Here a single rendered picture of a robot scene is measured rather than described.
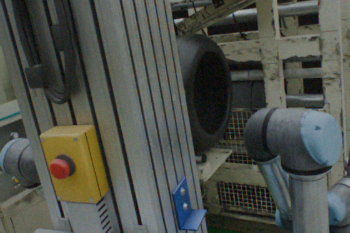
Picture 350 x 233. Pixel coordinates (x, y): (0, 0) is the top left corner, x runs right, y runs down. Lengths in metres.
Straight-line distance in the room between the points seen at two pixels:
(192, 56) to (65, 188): 1.09
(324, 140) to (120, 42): 0.48
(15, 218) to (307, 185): 1.37
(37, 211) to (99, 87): 1.38
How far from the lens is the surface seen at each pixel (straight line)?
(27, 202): 1.92
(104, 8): 0.60
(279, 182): 1.05
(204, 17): 2.11
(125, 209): 0.71
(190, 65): 1.63
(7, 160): 1.18
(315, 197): 0.92
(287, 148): 0.86
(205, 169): 1.83
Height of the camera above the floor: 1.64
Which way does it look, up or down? 15 degrees down
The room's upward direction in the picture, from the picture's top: 10 degrees counter-clockwise
